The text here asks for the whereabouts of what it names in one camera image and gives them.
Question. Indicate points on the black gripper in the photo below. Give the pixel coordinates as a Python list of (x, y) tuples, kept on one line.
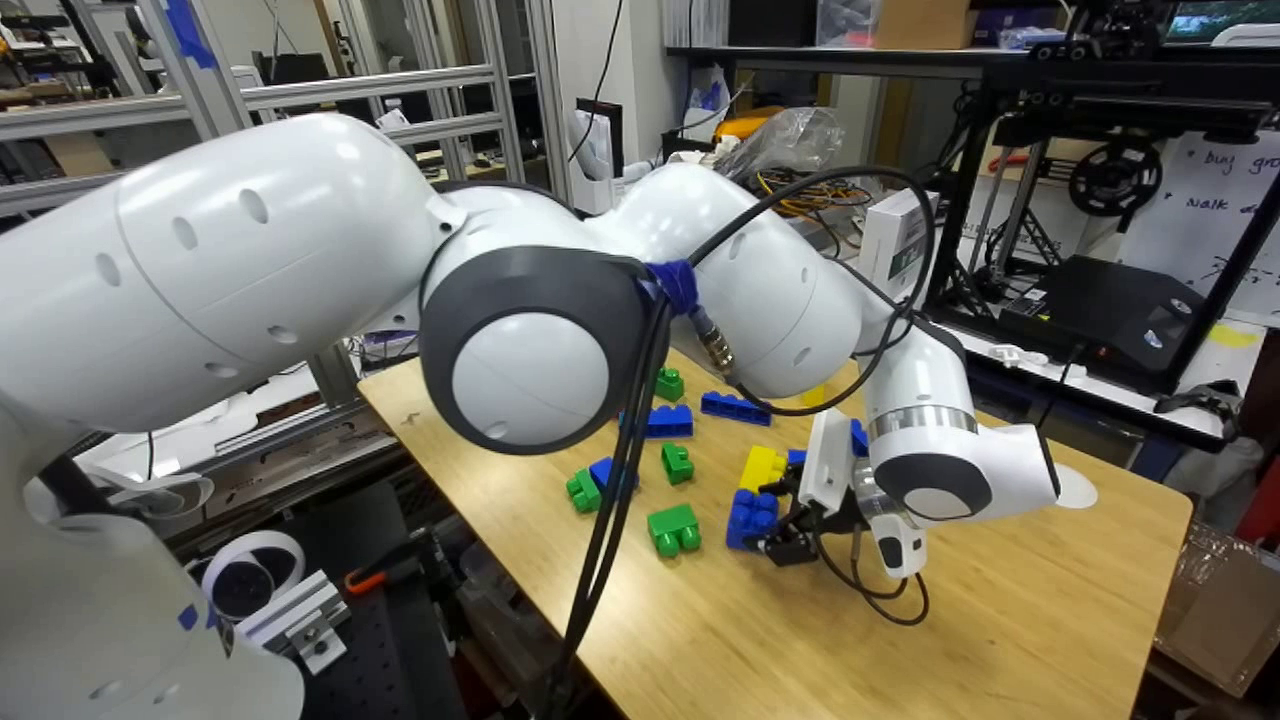
[(835, 530)]

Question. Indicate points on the blue small toy block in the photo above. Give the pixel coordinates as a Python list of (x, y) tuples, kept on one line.
[(606, 475), (799, 463)]

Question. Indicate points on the small black framed screen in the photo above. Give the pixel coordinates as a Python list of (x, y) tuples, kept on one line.
[(600, 134)]

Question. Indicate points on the black 3D printer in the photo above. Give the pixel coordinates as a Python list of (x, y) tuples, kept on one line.
[(1107, 314)]

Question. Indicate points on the white workbench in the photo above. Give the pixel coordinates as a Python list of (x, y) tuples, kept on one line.
[(1066, 375)]

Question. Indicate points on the blue long toy block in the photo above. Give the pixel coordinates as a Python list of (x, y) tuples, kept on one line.
[(669, 420), (738, 411), (859, 439)]

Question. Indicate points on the blue square four-stud block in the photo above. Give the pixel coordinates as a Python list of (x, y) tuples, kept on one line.
[(749, 516)]

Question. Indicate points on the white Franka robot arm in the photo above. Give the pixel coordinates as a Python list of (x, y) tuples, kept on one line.
[(241, 267)]

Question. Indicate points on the large brown cardboard box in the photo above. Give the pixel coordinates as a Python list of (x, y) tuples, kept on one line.
[(1221, 614)]

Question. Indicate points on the metal mounting bracket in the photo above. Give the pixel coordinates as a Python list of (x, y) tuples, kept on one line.
[(307, 635)]

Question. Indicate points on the clear plastic bag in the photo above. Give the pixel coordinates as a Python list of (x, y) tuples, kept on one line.
[(786, 140)]

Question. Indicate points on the white handwritten board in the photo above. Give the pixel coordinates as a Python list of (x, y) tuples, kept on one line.
[(1205, 201)]

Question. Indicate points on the white cardboard box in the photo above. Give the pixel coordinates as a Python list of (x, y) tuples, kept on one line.
[(887, 233)]

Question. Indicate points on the black upper shelf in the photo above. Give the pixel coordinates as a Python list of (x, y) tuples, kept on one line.
[(854, 57)]

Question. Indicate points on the black computer monitor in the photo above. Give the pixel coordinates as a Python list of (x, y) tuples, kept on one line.
[(1221, 22)]

